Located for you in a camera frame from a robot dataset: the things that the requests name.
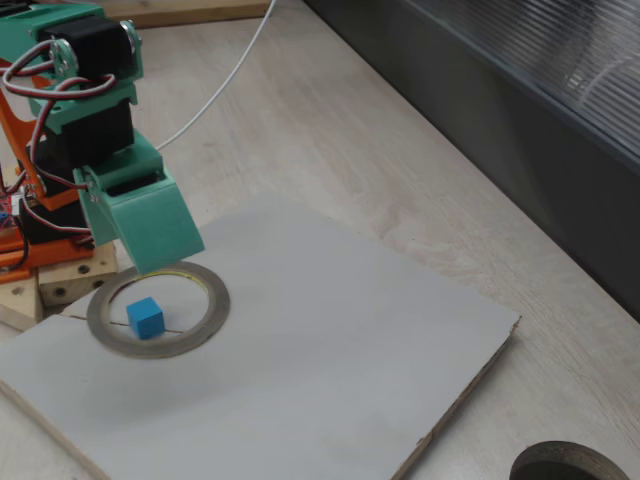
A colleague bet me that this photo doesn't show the light wooden plank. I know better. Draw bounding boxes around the light wooden plank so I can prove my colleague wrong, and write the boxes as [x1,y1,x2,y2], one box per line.
[102,0,272,30]

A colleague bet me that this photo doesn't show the ribbed glass desk partition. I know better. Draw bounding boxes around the ribbed glass desk partition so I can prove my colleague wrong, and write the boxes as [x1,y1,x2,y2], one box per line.
[303,0,640,325]

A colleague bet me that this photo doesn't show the wooden mounting block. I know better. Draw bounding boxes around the wooden mounting block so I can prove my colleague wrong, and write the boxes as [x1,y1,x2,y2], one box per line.
[37,241,119,308]

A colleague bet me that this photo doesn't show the grey ring of tape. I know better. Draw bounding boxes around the grey ring of tape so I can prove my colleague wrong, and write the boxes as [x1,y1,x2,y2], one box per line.
[85,260,233,361]

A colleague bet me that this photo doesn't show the grey-topped chipboard panel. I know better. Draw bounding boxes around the grey-topped chipboard panel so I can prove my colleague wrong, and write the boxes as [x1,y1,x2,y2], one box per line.
[0,193,523,480]

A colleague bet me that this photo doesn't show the red controller circuit board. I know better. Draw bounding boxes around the red controller circuit board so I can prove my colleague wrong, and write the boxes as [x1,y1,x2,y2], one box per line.
[0,193,25,232]

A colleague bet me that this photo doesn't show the small blue cube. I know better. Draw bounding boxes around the small blue cube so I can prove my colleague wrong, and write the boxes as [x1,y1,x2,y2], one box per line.
[125,295,166,342]

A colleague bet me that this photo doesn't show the white USB cable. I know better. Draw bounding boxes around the white USB cable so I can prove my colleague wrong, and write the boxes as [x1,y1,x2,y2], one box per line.
[155,0,278,152]

